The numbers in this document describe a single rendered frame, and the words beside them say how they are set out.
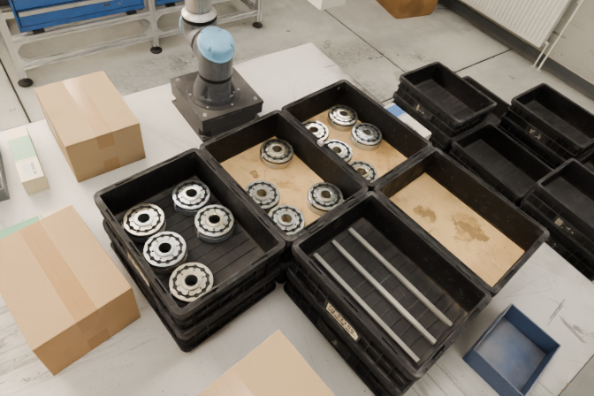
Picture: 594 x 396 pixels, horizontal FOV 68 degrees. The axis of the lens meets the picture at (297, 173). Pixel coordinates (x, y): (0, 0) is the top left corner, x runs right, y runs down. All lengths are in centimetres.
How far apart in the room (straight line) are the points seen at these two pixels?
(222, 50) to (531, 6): 297
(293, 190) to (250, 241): 22
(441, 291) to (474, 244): 20
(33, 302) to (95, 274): 13
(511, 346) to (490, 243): 28
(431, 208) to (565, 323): 50
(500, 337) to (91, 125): 132
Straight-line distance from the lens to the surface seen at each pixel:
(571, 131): 265
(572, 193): 229
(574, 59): 409
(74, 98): 158
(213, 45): 148
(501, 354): 139
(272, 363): 98
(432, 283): 124
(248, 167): 134
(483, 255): 136
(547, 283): 160
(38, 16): 299
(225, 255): 116
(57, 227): 124
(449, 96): 247
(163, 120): 169
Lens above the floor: 182
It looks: 48 degrees down
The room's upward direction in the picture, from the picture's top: 11 degrees clockwise
